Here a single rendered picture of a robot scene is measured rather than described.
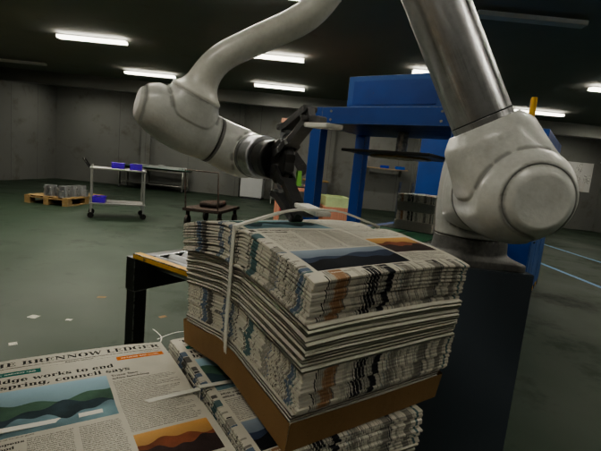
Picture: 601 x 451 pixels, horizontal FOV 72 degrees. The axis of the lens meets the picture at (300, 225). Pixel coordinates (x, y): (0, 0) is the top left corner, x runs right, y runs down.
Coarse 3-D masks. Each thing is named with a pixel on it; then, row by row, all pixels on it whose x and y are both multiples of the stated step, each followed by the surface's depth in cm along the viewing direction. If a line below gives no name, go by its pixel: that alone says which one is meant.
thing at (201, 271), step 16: (192, 224) 72; (208, 224) 68; (192, 240) 73; (208, 240) 67; (192, 256) 75; (208, 256) 68; (192, 272) 74; (208, 272) 67; (192, 288) 75; (208, 288) 68; (192, 304) 75; (208, 304) 68; (192, 320) 74; (208, 320) 69
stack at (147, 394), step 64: (0, 384) 58; (64, 384) 59; (128, 384) 61; (192, 384) 66; (0, 448) 46; (64, 448) 47; (128, 448) 48; (192, 448) 49; (256, 448) 50; (320, 448) 52; (384, 448) 59
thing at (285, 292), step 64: (256, 256) 55; (320, 256) 51; (384, 256) 55; (448, 256) 62; (256, 320) 54; (320, 320) 46; (384, 320) 52; (448, 320) 60; (320, 384) 49; (384, 384) 56
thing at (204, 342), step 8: (184, 320) 76; (184, 328) 76; (192, 328) 73; (200, 328) 69; (184, 336) 76; (192, 336) 73; (200, 336) 70; (208, 336) 67; (216, 336) 65; (192, 344) 73; (200, 344) 70; (208, 344) 67; (216, 344) 65; (200, 352) 70; (208, 352) 67; (216, 352) 65; (216, 360) 65
